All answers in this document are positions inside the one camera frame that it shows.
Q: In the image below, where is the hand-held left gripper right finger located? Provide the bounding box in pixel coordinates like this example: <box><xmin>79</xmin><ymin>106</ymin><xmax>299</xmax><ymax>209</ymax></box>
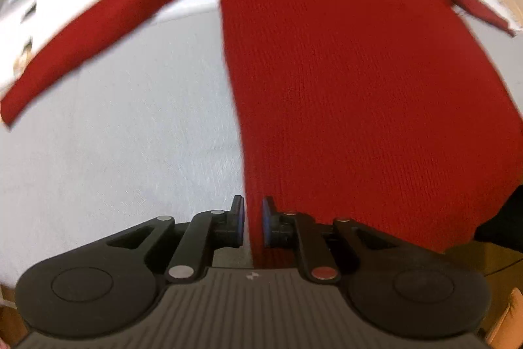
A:
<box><xmin>261</xmin><ymin>196</ymin><xmax>404</xmax><ymax>285</ymax></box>

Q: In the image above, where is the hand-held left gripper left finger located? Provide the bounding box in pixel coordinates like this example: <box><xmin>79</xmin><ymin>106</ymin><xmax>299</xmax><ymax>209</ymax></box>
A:
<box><xmin>105</xmin><ymin>195</ymin><xmax>246</xmax><ymax>285</ymax></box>

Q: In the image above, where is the dark red knit sweater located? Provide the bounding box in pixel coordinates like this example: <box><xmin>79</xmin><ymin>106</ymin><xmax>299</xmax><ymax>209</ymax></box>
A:
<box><xmin>0</xmin><ymin>0</ymin><xmax>523</xmax><ymax>269</ymax></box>

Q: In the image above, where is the deer print bed sheet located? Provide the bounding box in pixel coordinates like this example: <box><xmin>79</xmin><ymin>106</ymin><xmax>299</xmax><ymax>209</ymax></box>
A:
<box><xmin>0</xmin><ymin>0</ymin><xmax>523</xmax><ymax>284</ymax></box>

